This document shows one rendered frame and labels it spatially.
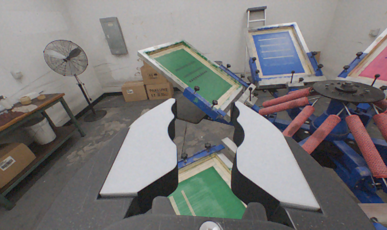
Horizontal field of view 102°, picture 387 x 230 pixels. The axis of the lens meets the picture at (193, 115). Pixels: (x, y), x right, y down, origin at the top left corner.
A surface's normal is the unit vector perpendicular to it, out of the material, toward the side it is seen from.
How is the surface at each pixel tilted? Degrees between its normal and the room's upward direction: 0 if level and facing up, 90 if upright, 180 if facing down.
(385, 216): 58
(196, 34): 90
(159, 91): 90
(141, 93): 90
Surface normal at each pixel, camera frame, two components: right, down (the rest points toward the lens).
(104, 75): -0.05, 0.53
